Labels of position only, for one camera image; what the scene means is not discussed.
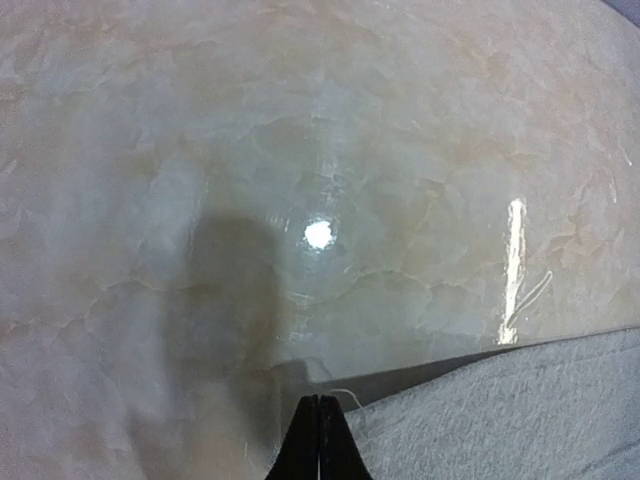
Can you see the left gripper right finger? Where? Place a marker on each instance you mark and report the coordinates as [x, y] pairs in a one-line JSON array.
[[339, 457]]

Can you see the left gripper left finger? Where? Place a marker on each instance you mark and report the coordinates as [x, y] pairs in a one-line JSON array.
[[298, 456]]

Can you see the grey tank top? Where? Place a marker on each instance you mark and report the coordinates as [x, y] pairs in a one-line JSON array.
[[562, 410]]

